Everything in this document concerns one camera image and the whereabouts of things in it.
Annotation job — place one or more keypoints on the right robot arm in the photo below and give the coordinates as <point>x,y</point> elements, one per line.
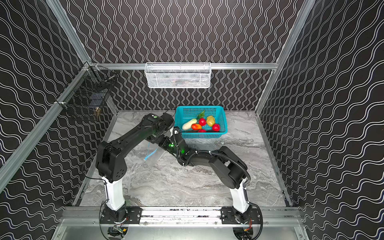
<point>229,168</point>

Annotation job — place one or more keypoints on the green leafy vegetable toy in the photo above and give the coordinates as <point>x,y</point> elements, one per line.
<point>201,115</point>

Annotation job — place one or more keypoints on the aluminium front rail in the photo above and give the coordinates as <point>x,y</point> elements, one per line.
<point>181,223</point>

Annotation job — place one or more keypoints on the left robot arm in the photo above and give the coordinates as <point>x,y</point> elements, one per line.
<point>111,163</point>

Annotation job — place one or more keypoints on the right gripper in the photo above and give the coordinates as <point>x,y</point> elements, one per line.
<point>165,142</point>

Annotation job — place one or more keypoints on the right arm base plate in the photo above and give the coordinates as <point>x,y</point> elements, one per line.
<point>230,215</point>

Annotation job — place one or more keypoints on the dark red apple toy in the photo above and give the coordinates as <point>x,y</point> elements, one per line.
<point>202,122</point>

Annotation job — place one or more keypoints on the clear wall basket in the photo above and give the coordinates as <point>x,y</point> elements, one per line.
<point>178,75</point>

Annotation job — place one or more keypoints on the clear zip top bag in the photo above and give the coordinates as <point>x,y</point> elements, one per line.
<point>154,154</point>

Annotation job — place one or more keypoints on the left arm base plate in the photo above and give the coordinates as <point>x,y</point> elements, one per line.
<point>124,215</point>

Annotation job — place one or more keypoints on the red orange tomato toy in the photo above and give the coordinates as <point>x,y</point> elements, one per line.
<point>196,127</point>

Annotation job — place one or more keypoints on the yellow potato toy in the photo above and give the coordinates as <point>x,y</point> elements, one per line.
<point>210,120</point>

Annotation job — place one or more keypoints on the teal plastic basket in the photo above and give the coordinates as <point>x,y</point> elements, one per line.
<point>186,113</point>

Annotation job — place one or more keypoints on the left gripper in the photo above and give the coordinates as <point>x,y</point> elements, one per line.
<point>155,139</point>

